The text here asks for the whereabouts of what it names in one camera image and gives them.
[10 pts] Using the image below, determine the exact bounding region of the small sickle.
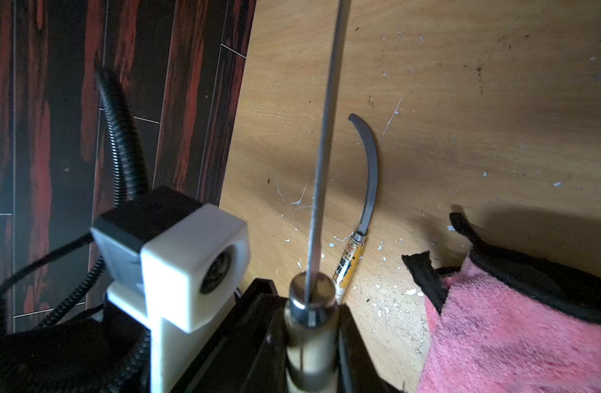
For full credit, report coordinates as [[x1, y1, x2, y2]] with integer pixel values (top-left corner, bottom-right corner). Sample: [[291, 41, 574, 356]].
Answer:
[[333, 114, 379, 304], [283, 1, 351, 392]]

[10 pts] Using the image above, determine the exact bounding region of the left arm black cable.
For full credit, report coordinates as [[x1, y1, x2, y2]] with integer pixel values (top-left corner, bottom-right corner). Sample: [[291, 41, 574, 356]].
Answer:
[[0, 65, 152, 393]]

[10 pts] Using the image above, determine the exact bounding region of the pink rag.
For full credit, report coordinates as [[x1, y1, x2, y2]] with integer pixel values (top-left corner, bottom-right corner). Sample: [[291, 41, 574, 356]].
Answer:
[[402, 212, 601, 392]]

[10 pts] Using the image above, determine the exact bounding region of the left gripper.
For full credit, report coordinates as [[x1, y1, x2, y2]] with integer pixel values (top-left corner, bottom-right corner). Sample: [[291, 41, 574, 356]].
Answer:
[[171, 278, 396, 392]]

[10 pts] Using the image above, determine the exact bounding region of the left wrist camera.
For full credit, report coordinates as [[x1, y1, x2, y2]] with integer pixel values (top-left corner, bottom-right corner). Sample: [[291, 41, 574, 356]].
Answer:
[[90, 187, 251, 392]]

